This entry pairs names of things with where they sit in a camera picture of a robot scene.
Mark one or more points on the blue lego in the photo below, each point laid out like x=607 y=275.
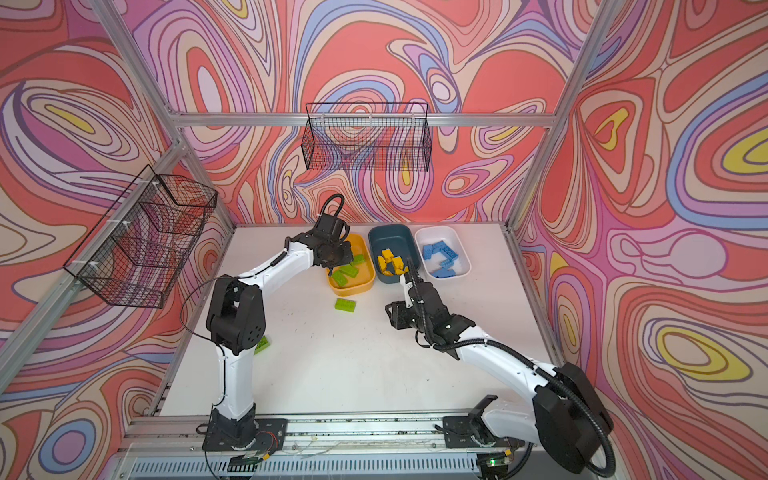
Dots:
x=445 y=270
x=440 y=247

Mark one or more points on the aluminium front rail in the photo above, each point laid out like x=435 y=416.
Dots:
x=398 y=432

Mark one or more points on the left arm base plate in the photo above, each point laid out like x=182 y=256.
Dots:
x=257 y=435

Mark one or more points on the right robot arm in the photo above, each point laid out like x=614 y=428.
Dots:
x=564 y=414

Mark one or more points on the black wire basket wall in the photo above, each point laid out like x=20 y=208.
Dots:
x=367 y=136
x=135 y=255

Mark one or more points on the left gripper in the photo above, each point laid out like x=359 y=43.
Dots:
x=348 y=255

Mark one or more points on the dark teal plastic bin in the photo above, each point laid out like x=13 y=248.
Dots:
x=399 y=239

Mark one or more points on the black wire basket back wall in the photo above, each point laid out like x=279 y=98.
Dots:
x=367 y=136

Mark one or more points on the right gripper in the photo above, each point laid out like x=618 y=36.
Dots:
x=397 y=317

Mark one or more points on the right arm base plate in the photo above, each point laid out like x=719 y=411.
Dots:
x=464 y=432

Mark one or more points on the yellow plastic bin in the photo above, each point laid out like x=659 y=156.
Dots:
x=358 y=276

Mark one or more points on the white plastic bin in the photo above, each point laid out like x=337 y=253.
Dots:
x=429 y=235

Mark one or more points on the black wire basket left wall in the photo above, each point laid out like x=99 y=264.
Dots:
x=135 y=255

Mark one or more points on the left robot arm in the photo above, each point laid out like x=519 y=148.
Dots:
x=236 y=321

